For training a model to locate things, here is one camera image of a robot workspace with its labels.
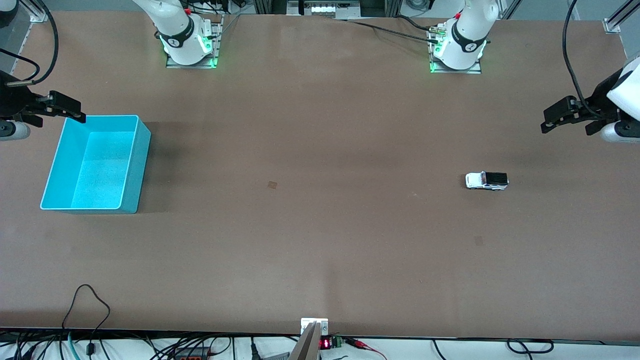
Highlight white toy jeep black roof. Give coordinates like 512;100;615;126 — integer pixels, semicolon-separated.
465;171;510;191

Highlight turquoise plastic bin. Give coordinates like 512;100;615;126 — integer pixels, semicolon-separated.
40;115;152;215

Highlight grey lit equipment unit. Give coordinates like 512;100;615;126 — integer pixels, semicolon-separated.
287;0;362;20

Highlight red clip leads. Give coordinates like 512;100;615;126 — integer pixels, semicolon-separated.
344;337;387;360

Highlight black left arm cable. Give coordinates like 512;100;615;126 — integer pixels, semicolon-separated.
562;0;603;121

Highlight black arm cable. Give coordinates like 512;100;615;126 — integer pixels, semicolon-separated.
562;0;603;121
0;0;59;88

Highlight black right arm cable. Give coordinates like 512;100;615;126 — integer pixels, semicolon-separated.
0;0;59;88

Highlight aluminium frame profile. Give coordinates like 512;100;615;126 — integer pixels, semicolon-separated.
602;0;640;35
29;0;51;23

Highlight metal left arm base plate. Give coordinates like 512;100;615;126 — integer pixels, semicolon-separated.
429;24;482;75

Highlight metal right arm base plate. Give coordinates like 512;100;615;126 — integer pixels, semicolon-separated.
166;14;224;69

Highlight black cable across table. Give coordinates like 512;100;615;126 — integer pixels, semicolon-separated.
332;15;443;46

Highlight black coiled cable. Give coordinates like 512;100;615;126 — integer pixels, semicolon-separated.
506;338;555;355

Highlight thin black looped cable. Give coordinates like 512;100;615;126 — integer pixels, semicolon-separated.
61;284;112;357

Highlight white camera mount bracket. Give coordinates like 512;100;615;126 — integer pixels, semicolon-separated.
300;318;329;336

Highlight grey camera post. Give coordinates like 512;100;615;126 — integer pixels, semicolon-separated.
289;322;321;360

